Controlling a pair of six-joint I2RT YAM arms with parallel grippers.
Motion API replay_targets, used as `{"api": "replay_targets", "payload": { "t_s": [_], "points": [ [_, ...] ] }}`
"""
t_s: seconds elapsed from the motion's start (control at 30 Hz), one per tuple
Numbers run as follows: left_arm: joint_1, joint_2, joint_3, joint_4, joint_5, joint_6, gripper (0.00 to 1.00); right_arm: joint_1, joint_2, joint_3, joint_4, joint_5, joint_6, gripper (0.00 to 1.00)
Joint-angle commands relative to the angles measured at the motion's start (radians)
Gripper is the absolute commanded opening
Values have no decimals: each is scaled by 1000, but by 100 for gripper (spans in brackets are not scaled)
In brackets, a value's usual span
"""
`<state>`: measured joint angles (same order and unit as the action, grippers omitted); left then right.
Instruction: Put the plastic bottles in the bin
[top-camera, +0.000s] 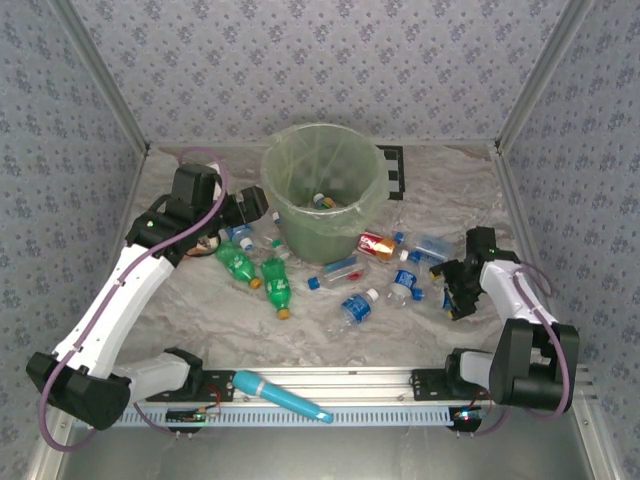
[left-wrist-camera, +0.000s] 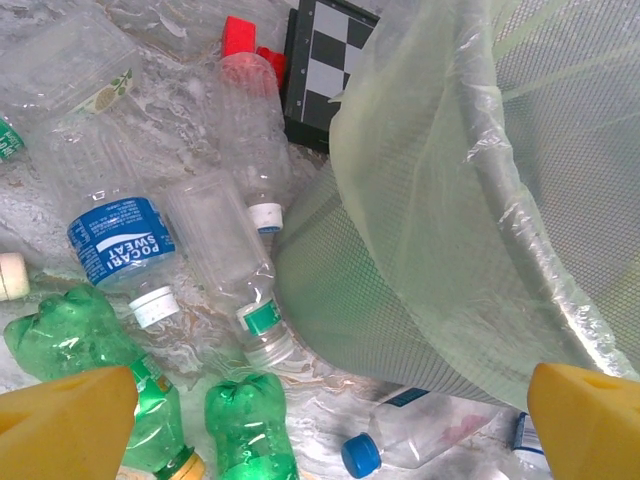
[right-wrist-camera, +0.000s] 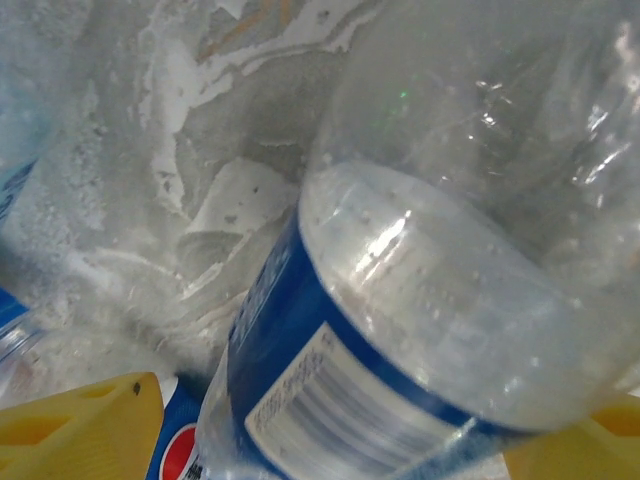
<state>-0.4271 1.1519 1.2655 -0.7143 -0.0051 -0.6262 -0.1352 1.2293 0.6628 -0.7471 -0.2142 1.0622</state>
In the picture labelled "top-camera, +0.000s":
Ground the blue label bottle white cap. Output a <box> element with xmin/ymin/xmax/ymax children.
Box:
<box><xmin>223</xmin><ymin>223</ymin><xmax>256</xmax><ymax>251</ymax></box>
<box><xmin>327</xmin><ymin>287</ymin><xmax>381</xmax><ymax>335</ymax></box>

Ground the clear bottle white cap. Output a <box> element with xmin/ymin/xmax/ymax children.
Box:
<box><xmin>397</xmin><ymin>249</ymin><xmax>436</xmax><ymax>267</ymax></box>

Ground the green bottle orange cap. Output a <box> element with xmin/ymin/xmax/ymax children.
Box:
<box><xmin>260</xmin><ymin>257</ymin><xmax>294</xmax><ymax>321</ymax></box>
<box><xmin>214</xmin><ymin>241</ymin><xmax>263</xmax><ymax>290</ymax></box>

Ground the red gold soda can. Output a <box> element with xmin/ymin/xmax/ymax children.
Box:
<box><xmin>357</xmin><ymin>231</ymin><xmax>399</xmax><ymax>262</ymax></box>

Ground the clear bottle red blue label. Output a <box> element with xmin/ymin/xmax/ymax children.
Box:
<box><xmin>306</xmin><ymin>254</ymin><xmax>372</xmax><ymax>292</ymax></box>

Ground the green plastic bin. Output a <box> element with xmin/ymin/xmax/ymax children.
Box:
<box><xmin>260</xmin><ymin>124</ymin><xmax>387</xmax><ymax>266</ymax></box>

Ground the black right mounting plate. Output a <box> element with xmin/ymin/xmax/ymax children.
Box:
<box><xmin>410</xmin><ymin>368</ymin><xmax>504</xmax><ymax>401</ymax></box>

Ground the black mounting plate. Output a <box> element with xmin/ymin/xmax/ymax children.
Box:
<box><xmin>410</xmin><ymin>368</ymin><xmax>504</xmax><ymax>401</ymax></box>
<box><xmin>144</xmin><ymin>368</ymin><xmax>236</xmax><ymax>404</ymax></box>

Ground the black white calibration card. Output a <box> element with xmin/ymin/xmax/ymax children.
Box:
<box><xmin>374</xmin><ymin>144</ymin><xmax>405</xmax><ymax>202</ymax></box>

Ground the right circuit board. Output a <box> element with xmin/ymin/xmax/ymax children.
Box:
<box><xmin>449</xmin><ymin>406</ymin><xmax>485</xmax><ymax>424</ymax></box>

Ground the circuit board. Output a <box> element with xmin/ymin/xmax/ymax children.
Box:
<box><xmin>449</xmin><ymin>406</ymin><xmax>485</xmax><ymax>424</ymax></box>
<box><xmin>166</xmin><ymin>407</ymin><xmax>221</xmax><ymax>424</ymax></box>

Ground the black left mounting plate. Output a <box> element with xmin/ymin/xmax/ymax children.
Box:
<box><xmin>144</xmin><ymin>368</ymin><xmax>236</xmax><ymax>404</ymax></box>

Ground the teal blue cylindrical tool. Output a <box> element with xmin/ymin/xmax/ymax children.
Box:
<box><xmin>231</xmin><ymin>369</ymin><xmax>335</xmax><ymax>425</ymax></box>

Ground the grey metal tray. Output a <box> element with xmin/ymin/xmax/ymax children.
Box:
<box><xmin>52</xmin><ymin>422</ymin><xmax>601</xmax><ymax>480</ymax></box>

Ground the left circuit board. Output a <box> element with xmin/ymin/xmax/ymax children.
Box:
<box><xmin>166</xmin><ymin>407</ymin><xmax>221</xmax><ymax>424</ymax></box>

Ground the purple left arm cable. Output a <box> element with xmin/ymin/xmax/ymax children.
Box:
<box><xmin>38</xmin><ymin>146</ymin><xmax>231</xmax><ymax>454</ymax></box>

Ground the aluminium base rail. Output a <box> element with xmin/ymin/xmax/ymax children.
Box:
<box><xmin>112</xmin><ymin>366</ymin><xmax>599</xmax><ymax>404</ymax></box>

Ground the blue slotted cable duct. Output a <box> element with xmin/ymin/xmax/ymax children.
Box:
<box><xmin>121</xmin><ymin>403</ymin><xmax>466</xmax><ymax>428</ymax></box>

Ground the aluminium frame post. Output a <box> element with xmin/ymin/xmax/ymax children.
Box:
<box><xmin>47</xmin><ymin>0</ymin><xmax>152</xmax><ymax>154</ymax></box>
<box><xmin>494</xmin><ymin>0</ymin><xmax>599</xmax><ymax>151</ymax></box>

